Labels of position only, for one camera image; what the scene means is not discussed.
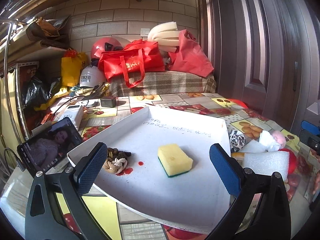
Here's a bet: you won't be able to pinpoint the black white cow-print cloth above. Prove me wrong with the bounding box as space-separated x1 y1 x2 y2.
229 129 246 153

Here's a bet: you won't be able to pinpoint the plaid covered bench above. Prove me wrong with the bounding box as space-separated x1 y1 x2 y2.
108 71 216 97

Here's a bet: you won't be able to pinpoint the black cable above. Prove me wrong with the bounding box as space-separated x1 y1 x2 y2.
51 95 90 120

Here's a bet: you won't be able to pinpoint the yellow green scouring sponge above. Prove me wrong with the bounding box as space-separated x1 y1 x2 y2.
157 144 193 177

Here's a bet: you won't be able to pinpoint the red helmet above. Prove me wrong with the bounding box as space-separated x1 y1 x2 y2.
91 37 123 59

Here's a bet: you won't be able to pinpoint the white power bank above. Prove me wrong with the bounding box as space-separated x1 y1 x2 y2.
59 105 84 129

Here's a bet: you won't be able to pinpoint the yellow shopping bag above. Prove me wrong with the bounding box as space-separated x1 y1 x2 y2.
61 48 88 87

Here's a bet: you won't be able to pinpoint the red plush ball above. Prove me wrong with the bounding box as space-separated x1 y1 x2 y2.
280 148 297 174

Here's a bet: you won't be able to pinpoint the red paper bag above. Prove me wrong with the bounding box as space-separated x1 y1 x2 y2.
169 29 214 78

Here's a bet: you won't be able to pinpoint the white foam block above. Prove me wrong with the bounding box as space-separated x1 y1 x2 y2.
237 151 290 181

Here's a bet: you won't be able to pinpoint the cream hexagonal sponge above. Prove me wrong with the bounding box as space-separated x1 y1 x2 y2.
231 152 245 159

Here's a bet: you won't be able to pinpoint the small black box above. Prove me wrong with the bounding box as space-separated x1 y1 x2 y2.
100 96 117 108

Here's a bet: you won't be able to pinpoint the pink fluffy pouch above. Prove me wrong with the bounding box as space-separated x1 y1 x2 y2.
271 131 286 148

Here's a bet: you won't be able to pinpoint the person's right hand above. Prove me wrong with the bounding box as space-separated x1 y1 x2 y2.
312 171 320 194

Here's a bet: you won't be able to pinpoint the cream foam roll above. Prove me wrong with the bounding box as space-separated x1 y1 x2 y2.
147 22 180 53

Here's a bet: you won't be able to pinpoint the brown beige knotted rope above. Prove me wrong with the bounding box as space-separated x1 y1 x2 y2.
102 147 132 175

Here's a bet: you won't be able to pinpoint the red tote bag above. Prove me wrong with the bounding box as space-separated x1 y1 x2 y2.
98 40 165 88

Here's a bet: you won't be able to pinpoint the black plastic bag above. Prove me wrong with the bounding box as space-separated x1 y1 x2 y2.
22 76 62 107

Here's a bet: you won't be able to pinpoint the smartphone showing video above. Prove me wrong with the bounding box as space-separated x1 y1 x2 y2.
17 117 84 177

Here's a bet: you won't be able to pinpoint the red bag beside table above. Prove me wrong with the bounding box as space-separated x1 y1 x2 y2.
228 99 248 109

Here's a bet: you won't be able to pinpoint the metal storage shelf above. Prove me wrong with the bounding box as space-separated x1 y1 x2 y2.
1 17 68 142

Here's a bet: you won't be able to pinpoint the white cardboard tray box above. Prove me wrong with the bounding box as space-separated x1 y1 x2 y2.
68 106 230 234

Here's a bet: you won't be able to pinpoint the white helmet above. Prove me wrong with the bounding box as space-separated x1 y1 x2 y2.
79 65 106 88

